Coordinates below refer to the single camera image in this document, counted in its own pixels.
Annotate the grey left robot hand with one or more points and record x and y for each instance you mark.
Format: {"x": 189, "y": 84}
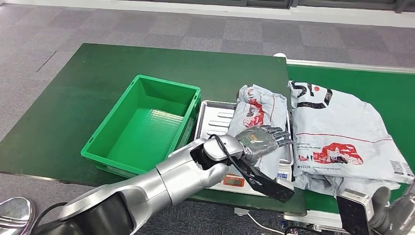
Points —
{"x": 259, "y": 141}

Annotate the shiny chrome object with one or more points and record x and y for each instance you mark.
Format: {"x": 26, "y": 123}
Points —
{"x": 14, "y": 215}

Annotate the large grey courier parcel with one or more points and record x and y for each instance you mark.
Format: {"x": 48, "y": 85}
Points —
{"x": 340, "y": 120}

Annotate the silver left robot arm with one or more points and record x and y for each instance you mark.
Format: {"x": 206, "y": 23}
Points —
{"x": 155, "y": 191}

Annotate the white power plug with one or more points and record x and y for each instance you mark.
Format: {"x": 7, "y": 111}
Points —
{"x": 241, "y": 211}

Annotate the crumpled grey courier parcel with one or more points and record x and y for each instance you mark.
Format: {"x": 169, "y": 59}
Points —
{"x": 356, "y": 186}

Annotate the white electronic scale steel tray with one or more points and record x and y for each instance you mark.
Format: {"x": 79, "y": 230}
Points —
{"x": 214, "y": 116}

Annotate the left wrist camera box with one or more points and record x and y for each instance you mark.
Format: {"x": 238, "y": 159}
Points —
{"x": 272, "y": 188}

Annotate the small grey courier parcel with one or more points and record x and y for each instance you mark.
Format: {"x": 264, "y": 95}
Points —
{"x": 259, "y": 107}

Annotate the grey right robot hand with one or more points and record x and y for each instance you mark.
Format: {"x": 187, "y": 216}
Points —
{"x": 402, "y": 214}

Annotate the green plastic crate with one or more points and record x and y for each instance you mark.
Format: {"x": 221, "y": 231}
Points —
{"x": 139, "y": 136}

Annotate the green conveyor belt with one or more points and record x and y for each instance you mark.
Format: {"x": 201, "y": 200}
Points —
{"x": 382, "y": 84}

